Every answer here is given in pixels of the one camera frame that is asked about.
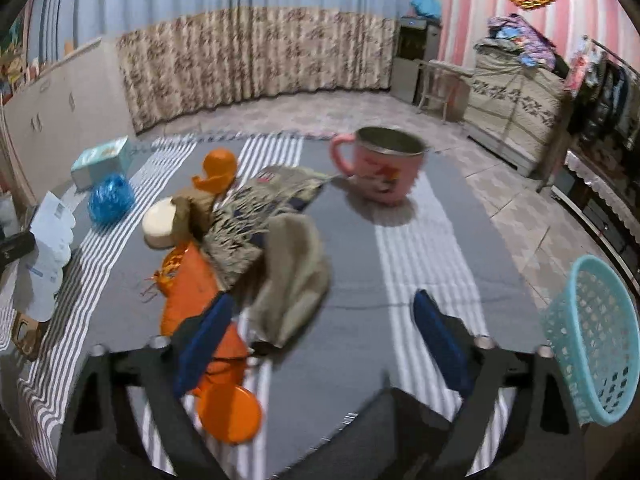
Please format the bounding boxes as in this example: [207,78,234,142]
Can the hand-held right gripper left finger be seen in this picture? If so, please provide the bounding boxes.
[57,292,251,480]

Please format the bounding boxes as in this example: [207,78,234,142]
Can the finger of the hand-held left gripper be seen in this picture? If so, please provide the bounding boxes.
[0,231,38,267]

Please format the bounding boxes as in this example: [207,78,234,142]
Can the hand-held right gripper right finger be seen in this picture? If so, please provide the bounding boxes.
[412,289,586,480]

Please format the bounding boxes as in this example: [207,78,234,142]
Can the white paper sheets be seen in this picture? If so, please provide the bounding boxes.
[15,192,76,322]

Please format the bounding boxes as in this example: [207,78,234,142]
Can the blue plastic bag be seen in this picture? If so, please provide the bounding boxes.
[88,172,136,226]

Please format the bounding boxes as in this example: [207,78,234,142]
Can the patterned knit cloth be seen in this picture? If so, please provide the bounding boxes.
[200,165,333,291]

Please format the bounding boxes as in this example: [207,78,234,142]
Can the light blue plastic basket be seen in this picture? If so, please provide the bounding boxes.
[542,255,640,427]

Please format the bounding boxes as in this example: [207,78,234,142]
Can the brown cardboard piece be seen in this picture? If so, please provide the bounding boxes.
[10,310,49,361]

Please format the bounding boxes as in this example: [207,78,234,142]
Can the olive grey cloth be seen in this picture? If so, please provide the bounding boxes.
[247,215,333,351]

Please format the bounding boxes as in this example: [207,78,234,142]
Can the light blue tissue box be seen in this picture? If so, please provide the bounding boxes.
[70,136,135,191]

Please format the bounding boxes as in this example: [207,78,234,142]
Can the grey white striped tablecloth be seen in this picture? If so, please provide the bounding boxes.
[0,130,546,480]

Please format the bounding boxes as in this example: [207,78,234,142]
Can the cream round container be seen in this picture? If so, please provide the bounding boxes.
[141,197,181,250]

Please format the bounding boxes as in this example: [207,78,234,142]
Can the beige low cabinet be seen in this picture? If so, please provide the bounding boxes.
[0,35,138,201]

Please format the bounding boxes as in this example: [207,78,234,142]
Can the low bench with lace cover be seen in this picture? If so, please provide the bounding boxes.
[550,150,640,306]

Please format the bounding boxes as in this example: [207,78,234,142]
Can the cabinet with leaf-patterned cover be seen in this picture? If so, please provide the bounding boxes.
[462,37,571,178]

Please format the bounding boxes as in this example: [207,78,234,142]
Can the small stool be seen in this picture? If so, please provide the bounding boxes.
[416,59,473,123]

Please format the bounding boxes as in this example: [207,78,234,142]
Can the grey water dispenser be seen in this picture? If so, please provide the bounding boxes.
[390,16,442,106]

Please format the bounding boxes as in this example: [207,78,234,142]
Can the floral beige curtain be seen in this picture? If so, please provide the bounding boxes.
[116,7,401,133]

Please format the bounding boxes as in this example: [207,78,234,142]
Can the clothes rack with hanging clothes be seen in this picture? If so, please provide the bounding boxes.
[565,35,640,151]

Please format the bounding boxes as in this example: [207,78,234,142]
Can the red white hanging bag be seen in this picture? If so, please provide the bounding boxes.
[565,40,592,92]

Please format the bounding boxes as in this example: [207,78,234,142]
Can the pile of folded clothes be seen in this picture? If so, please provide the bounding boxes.
[487,12,558,68]

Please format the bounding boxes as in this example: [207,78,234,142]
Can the blue wrapped bundle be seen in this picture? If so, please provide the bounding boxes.
[410,0,443,20]

